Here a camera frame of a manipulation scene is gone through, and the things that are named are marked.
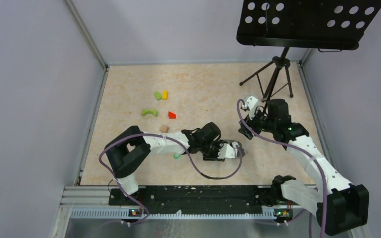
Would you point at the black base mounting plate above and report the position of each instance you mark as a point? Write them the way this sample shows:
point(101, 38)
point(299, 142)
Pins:
point(204, 200)

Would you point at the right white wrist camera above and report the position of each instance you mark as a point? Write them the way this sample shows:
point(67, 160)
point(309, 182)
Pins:
point(250, 105)

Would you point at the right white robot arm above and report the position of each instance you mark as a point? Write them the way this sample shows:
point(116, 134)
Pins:
point(336, 203)

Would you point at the grey slotted cable duct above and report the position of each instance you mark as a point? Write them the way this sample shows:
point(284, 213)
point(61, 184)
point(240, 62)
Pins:
point(125, 213)

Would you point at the light green flat block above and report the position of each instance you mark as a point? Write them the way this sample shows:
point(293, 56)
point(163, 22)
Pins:
point(158, 96)

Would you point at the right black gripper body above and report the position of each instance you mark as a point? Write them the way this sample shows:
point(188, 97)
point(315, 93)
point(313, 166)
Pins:
point(260, 123)

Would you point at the black music stand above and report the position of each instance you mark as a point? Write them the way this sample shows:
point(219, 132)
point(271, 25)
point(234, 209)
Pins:
point(316, 24)

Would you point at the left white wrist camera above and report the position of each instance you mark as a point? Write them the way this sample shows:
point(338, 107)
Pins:
point(228, 151)

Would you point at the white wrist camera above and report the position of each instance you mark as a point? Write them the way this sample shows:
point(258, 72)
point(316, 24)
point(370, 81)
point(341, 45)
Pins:
point(250, 105)
point(228, 151)

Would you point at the red block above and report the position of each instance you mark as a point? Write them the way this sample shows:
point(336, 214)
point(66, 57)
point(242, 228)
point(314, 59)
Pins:
point(171, 115)

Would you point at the natural wooden cube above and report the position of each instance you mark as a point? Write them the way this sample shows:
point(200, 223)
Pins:
point(164, 129)

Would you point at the green arch block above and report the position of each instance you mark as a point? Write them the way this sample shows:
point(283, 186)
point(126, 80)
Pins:
point(146, 112)

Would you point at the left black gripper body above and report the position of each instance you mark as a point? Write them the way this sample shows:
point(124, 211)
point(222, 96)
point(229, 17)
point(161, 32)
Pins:
point(210, 150)

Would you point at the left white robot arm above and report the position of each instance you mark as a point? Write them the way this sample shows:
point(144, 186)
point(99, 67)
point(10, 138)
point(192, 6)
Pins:
point(127, 151)

